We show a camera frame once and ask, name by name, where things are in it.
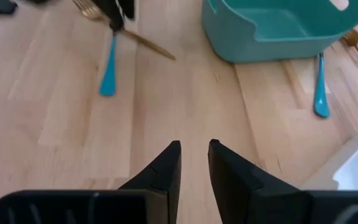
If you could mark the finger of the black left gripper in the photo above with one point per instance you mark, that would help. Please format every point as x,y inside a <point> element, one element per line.
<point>127,7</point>
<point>110,12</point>

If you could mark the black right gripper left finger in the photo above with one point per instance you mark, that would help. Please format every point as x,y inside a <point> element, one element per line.
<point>129,205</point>

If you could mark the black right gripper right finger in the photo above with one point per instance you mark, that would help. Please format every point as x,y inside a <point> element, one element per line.
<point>259,202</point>

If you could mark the teal plastic bin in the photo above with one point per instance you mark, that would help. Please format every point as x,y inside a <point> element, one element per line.
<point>259,46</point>

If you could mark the gold fork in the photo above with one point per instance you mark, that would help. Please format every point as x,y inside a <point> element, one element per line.
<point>154,46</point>

